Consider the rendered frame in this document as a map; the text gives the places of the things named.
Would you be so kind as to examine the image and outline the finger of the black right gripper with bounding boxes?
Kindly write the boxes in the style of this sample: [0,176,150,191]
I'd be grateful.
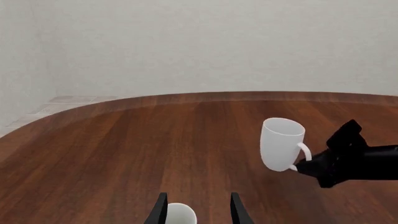
[293,151,336,180]

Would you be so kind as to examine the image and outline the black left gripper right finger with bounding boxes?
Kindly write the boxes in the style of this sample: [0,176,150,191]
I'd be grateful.
[230,192,255,224]

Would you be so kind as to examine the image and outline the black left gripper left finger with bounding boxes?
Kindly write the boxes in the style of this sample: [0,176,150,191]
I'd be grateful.
[145,192,169,224]

